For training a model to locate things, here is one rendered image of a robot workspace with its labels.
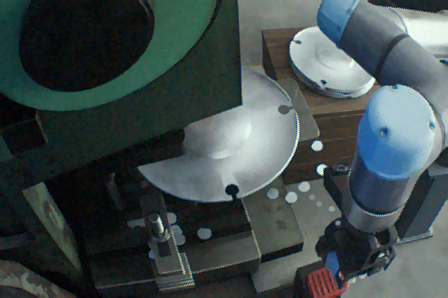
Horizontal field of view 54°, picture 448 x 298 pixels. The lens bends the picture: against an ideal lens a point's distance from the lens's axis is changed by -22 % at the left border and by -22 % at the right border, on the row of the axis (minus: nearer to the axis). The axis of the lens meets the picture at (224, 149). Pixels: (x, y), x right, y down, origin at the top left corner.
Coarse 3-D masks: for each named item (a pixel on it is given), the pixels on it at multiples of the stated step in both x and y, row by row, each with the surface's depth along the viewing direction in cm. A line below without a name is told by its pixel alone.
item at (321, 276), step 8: (312, 272) 79; (320, 272) 79; (328, 272) 78; (312, 280) 78; (320, 280) 78; (328, 280) 78; (312, 288) 77; (320, 288) 77; (328, 288) 77; (336, 288) 77; (344, 288) 76; (312, 296) 76; (320, 296) 76; (328, 296) 76
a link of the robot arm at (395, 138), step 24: (384, 96) 41; (408, 96) 41; (384, 120) 40; (408, 120) 39; (432, 120) 39; (360, 144) 43; (384, 144) 39; (408, 144) 38; (432, 144) 41; (360, 168) 44; (384, 168) 41; (408, 168) 40; (360, 192) 46; (384, 192) 44; (408, 192) 45
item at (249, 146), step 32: (256, 96) 96; (192, 128) 92; (224, 128) 92; (256, 128) 92; (288, 128) 92; (192, 160) 89; (224, 160) 89; (256, 160) 89; (288, 160) 88; (192, 192) 86; (224, 192) 86
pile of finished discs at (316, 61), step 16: (304, 32) 164; (320, 32) 164; (304, 48) 159; (320, 48) 158; (336, 48) 158; (304, 64) 155; (320, 64) 155; (336, 64) 154; (352, 64) 155; (304, 80) 154; (320, 80) 152; (336, 80) 151; (352, 80) 151; (368, 80) 151; (336, 96) 151; (352, 96) 151
